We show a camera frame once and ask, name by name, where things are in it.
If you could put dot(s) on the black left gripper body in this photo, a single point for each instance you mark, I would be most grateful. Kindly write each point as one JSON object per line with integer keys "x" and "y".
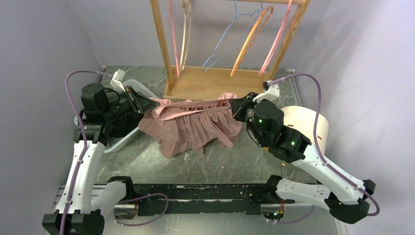
{"x": 133, "y": 99}

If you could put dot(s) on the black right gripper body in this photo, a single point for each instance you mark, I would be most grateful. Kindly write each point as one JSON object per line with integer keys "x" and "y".
{"x": 240, "y": 112}

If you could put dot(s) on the pink pleated skirt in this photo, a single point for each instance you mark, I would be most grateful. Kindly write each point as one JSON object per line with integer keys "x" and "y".
{"x": 180, "y": 126}

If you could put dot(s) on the blue wire hanger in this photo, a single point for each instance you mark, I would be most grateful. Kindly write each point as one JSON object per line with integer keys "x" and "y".
{"x": 237, "y": 15}

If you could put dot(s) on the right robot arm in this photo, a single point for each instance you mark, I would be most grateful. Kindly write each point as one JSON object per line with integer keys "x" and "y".
{"x": 342, "y": 195}

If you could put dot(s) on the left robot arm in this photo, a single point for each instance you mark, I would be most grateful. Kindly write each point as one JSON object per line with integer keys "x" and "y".
{"x": 78, "y": 211}

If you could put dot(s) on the thick pink plastic hanger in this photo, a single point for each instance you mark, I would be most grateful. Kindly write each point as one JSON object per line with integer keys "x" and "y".
{"x": 277, "y": 39}

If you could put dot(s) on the orange wavy plastic hanger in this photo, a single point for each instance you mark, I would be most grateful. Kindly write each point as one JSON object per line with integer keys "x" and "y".
{"x": 255, "y": 29}

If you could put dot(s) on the beige wooden hanger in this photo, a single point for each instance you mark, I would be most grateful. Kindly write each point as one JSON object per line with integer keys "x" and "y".
{"x": 186, "y": 6}

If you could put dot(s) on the wooden clothes rack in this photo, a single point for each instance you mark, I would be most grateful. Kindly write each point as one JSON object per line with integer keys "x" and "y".
{"x": 197, "y": 85}

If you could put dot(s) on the white plastic laundry basket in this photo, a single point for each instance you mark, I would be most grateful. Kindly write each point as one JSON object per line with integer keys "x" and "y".
{"x": 120, "y": 139}

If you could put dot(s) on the cream cylinder with orange base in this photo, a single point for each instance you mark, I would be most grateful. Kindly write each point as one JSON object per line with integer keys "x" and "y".
{"x": 302, "y": 119}

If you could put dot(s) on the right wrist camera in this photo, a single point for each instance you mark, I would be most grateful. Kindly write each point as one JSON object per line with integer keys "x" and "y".
{"x": 270, "y": 92}

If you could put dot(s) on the thin pink wire hanger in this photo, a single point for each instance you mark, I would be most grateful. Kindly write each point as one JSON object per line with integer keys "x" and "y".
{"x": 173, "y": 38}

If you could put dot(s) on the black base frame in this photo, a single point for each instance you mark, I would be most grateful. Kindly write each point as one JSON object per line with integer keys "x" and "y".
{"x": 248, "y": 198}

